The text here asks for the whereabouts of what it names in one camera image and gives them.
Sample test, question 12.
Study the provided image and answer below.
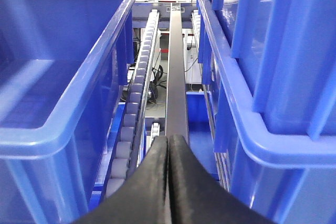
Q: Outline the roller conveyor rail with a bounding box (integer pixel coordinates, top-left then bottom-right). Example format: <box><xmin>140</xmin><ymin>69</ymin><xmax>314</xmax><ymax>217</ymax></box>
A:
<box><xmin>103</xmin><ymin>9</ymin><xmax>160</xmax><ymax>199</ymax></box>

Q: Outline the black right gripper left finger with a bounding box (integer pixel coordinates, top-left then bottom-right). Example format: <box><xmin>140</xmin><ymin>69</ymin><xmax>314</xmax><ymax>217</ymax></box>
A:
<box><xmin>75</xmin><ymin>136</ymin><xmax>168</xmax><ymax>223</ymax></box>

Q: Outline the blue bin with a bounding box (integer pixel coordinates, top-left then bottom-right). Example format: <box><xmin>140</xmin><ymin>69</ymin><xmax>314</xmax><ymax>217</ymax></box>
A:
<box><xmin>1</xmin><ymin>0</ymin><xmax>134</xmax><ymax>223</ymax></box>
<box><xmin>197</xmin><ymin>0</ymin><xmax>335</xmax><ymax>223</ymax></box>

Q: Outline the blue bin right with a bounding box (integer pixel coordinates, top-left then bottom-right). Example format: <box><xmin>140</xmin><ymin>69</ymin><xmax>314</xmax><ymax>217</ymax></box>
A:
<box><xmin>197</xmin><ymin>0</ymin><xmax>335</xmax><ymax>223</ymax></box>

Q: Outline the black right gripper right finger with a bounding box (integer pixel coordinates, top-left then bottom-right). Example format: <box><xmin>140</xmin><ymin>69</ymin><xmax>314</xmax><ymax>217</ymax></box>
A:
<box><xmin>169</xmin><ymin>135</ymin><xmax>271</xmax><ymax>223</ymax></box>

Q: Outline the dark metal divider rail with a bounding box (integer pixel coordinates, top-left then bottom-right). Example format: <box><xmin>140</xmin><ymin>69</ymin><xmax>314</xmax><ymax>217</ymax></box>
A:
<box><xmin>165</xmin><ymin>3</ymin><xmax>188</xmax><ymax>141</ymax></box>

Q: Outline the blue bin left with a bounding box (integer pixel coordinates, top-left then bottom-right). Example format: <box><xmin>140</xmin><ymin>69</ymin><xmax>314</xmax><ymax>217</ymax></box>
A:
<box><xmin>1</xmin><ymin>0</ymin><xmax>134</xmax><ymax>223</ymax></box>

